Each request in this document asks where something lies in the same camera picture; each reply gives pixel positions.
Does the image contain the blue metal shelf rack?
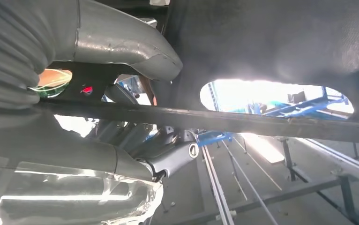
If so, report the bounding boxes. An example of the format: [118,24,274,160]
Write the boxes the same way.
[198,82,354,147]

